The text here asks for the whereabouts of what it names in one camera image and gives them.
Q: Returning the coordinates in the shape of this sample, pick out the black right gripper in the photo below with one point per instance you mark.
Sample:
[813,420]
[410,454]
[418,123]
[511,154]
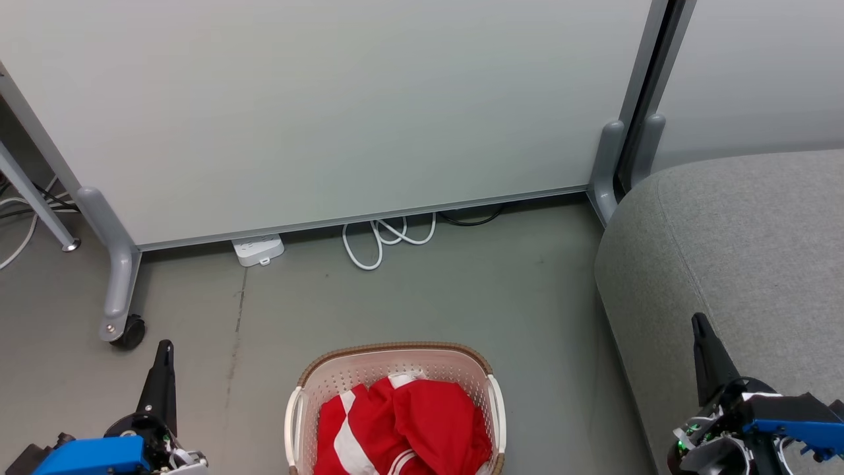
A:
[715,442]

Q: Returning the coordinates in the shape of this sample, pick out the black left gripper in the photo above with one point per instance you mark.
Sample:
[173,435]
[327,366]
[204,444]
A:
[165,452]

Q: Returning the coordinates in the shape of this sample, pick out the red and white garment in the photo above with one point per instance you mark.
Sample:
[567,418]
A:
[435,422]

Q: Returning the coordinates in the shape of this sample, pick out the grey fabric sofa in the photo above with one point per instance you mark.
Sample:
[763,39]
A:
[745,251]

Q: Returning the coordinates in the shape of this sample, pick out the black caster wheel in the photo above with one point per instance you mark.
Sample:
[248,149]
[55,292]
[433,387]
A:
[132,333]

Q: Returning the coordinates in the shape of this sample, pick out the long grey partition foot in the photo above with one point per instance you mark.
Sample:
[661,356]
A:
[120,277]

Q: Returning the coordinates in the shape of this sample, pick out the white power strip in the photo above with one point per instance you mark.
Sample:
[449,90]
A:
[258,249]

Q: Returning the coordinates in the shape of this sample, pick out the short grey partition foot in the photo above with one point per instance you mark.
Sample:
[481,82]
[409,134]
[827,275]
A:
[647,145]
[606,171]

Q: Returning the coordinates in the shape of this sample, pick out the grey metal table leg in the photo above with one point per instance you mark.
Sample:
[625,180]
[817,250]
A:
[36,198]

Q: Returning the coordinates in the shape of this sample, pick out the white laundry basket brown rim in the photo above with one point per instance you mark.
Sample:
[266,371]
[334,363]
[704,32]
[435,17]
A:
[395,364]

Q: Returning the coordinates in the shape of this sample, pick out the narrow white partition panel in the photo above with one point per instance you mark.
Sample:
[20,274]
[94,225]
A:
[752,72]

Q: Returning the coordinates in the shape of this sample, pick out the large white partition panel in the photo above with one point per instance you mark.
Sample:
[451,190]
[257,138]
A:
[330,99]

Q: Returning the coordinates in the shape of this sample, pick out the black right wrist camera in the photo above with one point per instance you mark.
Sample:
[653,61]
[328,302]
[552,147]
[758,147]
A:
[791,406]

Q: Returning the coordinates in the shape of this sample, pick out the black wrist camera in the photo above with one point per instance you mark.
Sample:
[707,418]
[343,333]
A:
[791,406]
[30,458]

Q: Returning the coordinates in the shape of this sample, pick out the blue left camera mount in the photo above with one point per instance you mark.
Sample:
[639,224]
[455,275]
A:
[92,456]

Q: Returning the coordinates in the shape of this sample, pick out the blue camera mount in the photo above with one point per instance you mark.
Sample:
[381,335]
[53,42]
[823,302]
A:
[798,432]
[92,456]

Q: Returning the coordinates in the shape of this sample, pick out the blue right camera mount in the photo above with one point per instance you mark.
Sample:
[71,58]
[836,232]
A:
[798,432]

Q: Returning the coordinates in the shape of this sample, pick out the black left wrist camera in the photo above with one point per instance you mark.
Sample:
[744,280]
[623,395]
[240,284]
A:
[30,458]

